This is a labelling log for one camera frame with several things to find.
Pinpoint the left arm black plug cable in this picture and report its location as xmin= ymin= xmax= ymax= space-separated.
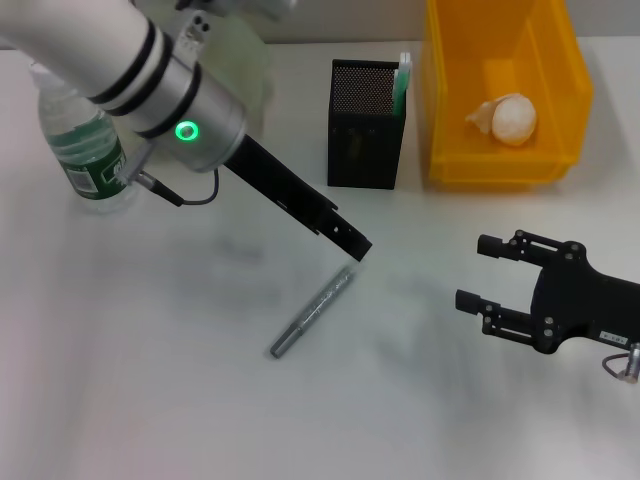
xmin=118 ymin=142 xmax=221 ymax=208

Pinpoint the white paper ball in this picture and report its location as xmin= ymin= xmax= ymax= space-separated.
xmin=464 ymin=92 xmax=540 ymax=148

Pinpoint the grey marker pen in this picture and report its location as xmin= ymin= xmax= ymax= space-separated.
xmin=269 ymin=263 xmax=359 ymax=359

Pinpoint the black mesh pen holder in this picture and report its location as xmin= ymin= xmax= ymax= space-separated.
xmin=327 ymin=58 xmax=409 ymax=191

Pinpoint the clear green-label water bottle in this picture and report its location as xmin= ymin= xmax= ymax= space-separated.
xmin=28 ymin=59 xmax=141 ymax=216

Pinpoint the mint green pen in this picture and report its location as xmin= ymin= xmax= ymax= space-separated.
xmin=393 ymin=51 xmax=415 ymax=117

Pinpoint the pale green glass fruit plate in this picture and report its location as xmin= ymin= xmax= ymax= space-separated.
xmin=197 ymin=12 xmax=276 ymax=149

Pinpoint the right arm silver connector cable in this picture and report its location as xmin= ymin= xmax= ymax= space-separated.
xmin=602 ymin=342 xmax=640 ymax=385

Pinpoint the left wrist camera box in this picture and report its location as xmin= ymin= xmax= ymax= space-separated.
xmin=172 ymin=0 xmax=301 ymax=57

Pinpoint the yellow plastic bin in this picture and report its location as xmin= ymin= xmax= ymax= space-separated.
xmin=422 ymin=0 xmax=595 ymax=194

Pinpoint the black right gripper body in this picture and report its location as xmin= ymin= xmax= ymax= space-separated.
xmin=529 ymin=241 xmax=640 ymax=356

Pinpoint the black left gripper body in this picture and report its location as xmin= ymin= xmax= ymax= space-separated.
xmin=223 ymin=136 xmax=339 ymax=236

